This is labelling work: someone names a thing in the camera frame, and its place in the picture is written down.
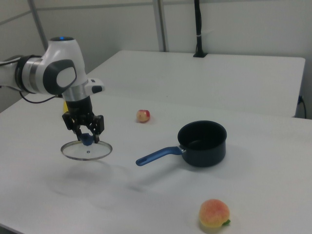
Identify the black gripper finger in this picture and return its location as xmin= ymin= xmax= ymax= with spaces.
xmin=61 ymin=112 xmax=83 ymax=142
xmin=89 ymin=115 xmax=105 ymax=144

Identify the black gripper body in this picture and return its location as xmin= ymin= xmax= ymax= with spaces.
xmin=63 ymin=96 xmax=96 ymax=125

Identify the glass lid with blue knob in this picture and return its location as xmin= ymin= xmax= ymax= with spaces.
xmin=60 ymin=133 xmax=113 ymax=161

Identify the red toy wax apple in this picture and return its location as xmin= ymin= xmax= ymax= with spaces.
xmin=136 ymin=109 xmax=151 ymax=124

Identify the orange yellow toy peach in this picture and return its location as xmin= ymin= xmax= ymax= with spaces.
xmin=198 ymin=198 xmax=231 ymax=229

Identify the grey metal frame post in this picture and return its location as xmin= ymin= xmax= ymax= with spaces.
xmin=27 ymin=0 xmax=49 ymax=51
xmin=153 ymin=0 xmax=169 ymax=52

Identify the dark saucepan with blue handle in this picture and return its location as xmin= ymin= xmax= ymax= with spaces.
xmin=136 ymin=120 xmax=228 ymax=168

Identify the black camera pole with clamp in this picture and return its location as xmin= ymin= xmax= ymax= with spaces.
xmin=193 ymin=0 xmax=208 ymax=58

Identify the black wall plug cable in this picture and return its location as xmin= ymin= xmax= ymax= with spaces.
xmin=298 ymin=95 xmax=307 ymax=119

